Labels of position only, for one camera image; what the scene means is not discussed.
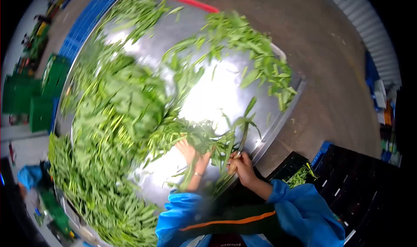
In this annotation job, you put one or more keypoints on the person's right fingers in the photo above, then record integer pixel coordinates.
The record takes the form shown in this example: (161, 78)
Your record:
(235, 162)

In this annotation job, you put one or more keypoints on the small blue crate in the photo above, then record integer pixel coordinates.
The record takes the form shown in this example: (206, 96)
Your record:
(321, 152)

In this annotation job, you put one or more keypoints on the blue plastic crate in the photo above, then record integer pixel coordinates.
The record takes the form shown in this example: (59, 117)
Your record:
(81, 29)

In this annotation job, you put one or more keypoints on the stack of black crates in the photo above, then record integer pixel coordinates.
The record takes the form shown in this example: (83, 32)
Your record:
(351, 188)

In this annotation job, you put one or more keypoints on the large pile of green vegetables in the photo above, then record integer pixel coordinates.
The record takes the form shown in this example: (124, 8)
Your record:
(110, 123)

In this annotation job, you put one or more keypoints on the person's left hand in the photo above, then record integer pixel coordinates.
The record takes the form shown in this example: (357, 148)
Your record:
(196, 160)

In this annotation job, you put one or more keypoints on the stack of green crates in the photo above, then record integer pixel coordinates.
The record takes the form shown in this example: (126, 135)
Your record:
(32, 94)

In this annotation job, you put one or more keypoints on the heap of trimmed green leaves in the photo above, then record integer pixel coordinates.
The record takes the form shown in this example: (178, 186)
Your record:
(257, 51)

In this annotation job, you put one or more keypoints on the greens in black crate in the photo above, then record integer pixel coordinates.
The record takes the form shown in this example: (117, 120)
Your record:
(299, 177)

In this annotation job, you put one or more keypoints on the person's right hand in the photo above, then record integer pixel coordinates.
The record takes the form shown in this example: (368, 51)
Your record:
(245, 170)

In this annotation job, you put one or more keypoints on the bunch of green leafy stems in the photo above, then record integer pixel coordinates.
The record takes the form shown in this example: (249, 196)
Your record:
(208, 139)

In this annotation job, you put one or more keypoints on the person's left fingers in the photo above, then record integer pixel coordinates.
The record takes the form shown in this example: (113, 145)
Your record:
(183, 146)

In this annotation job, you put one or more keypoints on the person's body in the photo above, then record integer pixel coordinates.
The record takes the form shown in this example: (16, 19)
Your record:
(241, 222)

